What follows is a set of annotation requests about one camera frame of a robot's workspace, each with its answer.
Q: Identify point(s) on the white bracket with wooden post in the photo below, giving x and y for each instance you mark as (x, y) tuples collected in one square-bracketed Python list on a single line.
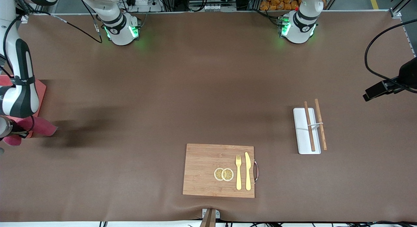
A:
[(210, 220)]

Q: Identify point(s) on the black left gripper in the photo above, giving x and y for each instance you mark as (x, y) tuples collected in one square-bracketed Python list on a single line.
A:
[(409, 72)]

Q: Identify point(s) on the yellow lemon slice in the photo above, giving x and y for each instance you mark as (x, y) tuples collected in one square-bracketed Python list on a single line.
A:
[(227, 174), (217, 174)]

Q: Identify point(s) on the red microfibre cloth grey trim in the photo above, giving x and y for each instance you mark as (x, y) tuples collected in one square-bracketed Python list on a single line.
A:
[(42, 127)]

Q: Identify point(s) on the orange snack packets pile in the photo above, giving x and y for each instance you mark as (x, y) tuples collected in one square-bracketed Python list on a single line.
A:
[(280, 2)]

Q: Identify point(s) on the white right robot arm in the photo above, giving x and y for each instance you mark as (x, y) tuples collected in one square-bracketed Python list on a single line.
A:
[(19, 96)]

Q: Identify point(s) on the pink plastic bin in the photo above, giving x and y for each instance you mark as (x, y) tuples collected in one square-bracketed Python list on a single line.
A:
[(40, 96)]

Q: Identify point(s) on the aluminium frame profile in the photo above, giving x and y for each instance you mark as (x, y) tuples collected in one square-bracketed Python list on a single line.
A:
[(395, 12)]

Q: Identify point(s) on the white rack tray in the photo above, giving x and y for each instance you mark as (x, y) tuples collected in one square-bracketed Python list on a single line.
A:
[(301, 135)]

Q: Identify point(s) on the brown wooden rod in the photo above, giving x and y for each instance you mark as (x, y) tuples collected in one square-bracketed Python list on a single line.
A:
[(308, 116), (319, 116)]

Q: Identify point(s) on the yellow plastic knife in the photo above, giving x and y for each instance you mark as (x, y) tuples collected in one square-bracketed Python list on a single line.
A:
[(248, 168)]

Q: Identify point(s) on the yellow plastic fork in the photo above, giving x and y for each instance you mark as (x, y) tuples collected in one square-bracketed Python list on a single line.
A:
[(238, 178)]

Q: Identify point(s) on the white power strip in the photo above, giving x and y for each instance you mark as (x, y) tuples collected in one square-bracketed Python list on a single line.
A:
[(143, 1)]

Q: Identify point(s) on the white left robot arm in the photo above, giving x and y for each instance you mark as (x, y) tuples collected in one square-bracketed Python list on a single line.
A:
[(299, 28)]

